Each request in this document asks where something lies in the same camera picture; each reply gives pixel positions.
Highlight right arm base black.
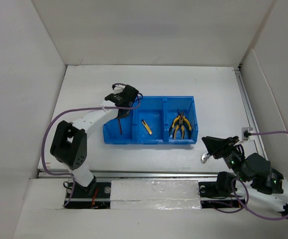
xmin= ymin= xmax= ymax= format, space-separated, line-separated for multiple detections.
xmin=198 ymin=181 xmax=241 ymax=209

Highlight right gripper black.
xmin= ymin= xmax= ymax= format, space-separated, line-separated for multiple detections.
xmin=201 ymin=135 xmax=247 ymax=182

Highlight blue bin right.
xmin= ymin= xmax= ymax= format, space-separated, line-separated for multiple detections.
xmin=164 ymin=96 xmax=198 ymax=145

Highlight aluminium rail front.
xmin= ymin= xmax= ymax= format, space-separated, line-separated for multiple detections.
xmin=38 ymin=170 xmax=224 ymax=180

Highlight brown hex key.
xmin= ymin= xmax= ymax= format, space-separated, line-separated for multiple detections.
xmin=118 ymin=119 xmax=123 ymax=135

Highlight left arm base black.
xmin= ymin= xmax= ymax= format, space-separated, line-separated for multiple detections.
xmin=63 ymin=181 xmax=111 ymax=209

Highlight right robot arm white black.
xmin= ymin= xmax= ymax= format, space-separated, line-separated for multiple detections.
xmin=198 ymin=136 xmax=288 ymax=220

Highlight large yellow needle-nose pliers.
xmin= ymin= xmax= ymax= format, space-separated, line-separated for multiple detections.
xmin=169 ymin=111 xmax=185 ymax=139

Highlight blue bin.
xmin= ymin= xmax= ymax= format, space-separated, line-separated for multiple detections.
xmin=102 ymin=110 xmax=133 ymax=145
xmin=133 ymin=96 xmax=165 ymax=144
xmin=164 ymin=96 xmax=198 ymax=145

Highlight silver metal tool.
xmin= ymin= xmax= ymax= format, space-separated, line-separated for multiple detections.
xmin=200 ymin=152 xmax=211 ymax=164

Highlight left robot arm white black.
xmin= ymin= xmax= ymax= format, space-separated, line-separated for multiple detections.
xmin=50 ymin=83 xmax=143 ymax=198

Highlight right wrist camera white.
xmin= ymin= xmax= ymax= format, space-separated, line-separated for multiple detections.
xmin=241 ymin=127 xmax=254 ymax=141

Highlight blue bin left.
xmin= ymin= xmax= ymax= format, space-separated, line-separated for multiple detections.
xmin=102 ymin=110 xmax=133 ymax=145

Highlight yellow utility knife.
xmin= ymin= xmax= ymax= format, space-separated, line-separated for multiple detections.
xmin=141 ymin=120 xmax=152 ymax=135

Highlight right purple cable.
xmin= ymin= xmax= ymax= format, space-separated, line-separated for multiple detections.
xmin=215 ymin=130 xmax=288 ymax=221

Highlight small yellow needle-nose pliers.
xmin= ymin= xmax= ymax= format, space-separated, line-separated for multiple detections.
xmin=169 ymin=111 xmax=192 ymax=139

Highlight blue bin middle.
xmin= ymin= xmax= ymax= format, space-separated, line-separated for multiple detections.
xmin=133 ymin=96 xmax=165 ymax=144

